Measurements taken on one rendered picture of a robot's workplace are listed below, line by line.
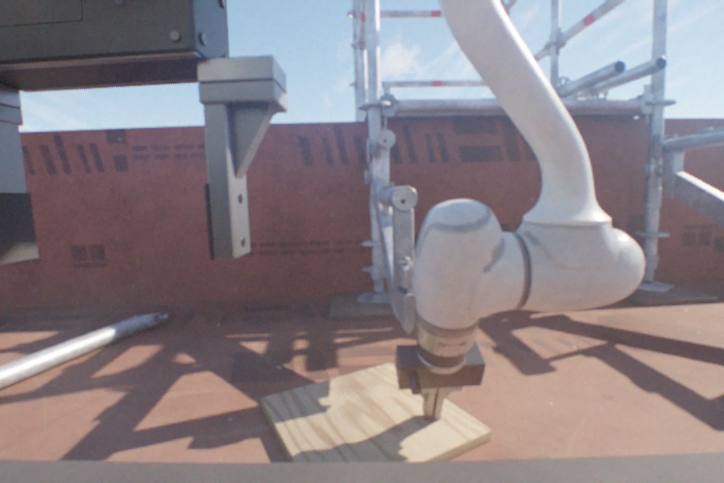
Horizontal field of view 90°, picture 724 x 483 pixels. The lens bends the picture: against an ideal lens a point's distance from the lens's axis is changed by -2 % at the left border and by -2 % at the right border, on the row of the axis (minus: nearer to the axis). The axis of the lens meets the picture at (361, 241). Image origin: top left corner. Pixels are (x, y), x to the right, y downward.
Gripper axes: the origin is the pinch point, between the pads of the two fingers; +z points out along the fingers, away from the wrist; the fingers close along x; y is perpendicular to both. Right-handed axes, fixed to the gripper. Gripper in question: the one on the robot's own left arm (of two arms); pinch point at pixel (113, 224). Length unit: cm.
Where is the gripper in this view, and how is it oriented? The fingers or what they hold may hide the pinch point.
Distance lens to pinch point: 25.3
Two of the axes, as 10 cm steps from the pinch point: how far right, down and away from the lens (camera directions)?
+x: -10.0, 0.3, 0.3
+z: 0.3, 9.9, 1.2
